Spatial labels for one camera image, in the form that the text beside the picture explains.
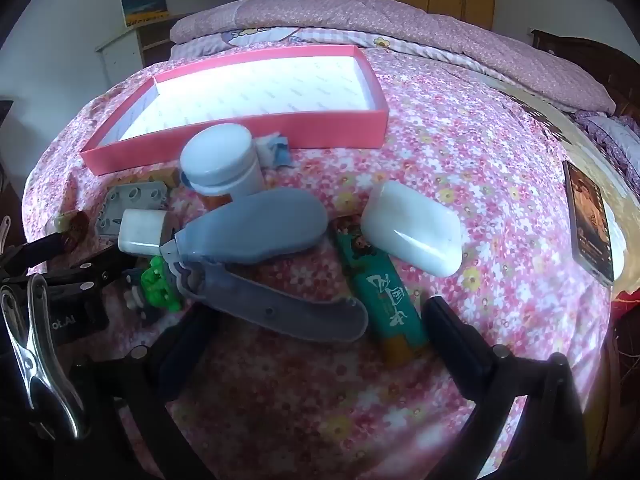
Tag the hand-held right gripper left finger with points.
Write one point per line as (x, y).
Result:
(182, 342)

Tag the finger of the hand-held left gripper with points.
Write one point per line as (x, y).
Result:
(45, 250)
(90, 275)

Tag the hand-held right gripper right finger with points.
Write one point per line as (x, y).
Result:
(457, 350)

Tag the green headed toy figure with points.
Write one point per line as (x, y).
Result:
(157, 285)

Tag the white charger plug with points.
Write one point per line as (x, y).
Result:
(142, 232)

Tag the green cartoon print lighter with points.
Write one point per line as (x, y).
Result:
(385, 300)

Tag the grey studded toy block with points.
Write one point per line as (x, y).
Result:
(135, 197)

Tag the white oval case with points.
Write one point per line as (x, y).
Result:
(410, 225)

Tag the grey plastic clipper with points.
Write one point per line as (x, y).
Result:
(255, 230)

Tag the white jar with orange label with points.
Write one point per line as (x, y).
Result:
(215, 155)

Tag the blue and white plastic item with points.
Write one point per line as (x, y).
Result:
(275, 152)

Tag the pink cardboard box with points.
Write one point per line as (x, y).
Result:
(325, 132)

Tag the metal spring clip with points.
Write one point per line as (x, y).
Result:
(35, 360)

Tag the red bag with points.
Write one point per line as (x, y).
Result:
(627, 305)

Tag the smartphone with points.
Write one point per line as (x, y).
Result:
(590, 220)

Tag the pink floral bed sheet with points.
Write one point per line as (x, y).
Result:
(500, 160)

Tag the white bedside cabinet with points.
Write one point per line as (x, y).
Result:
(120, 65)

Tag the cartoon print bed sheet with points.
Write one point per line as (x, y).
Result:
(545, 105)

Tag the picture book on cabinet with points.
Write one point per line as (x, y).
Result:
(142, 5)

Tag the purple white pillow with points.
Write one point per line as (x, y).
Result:
(617, 135)

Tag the dark wooden headboard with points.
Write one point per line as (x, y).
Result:
(590, 60)

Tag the pink floral quilt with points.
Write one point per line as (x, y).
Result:
(400, 25)

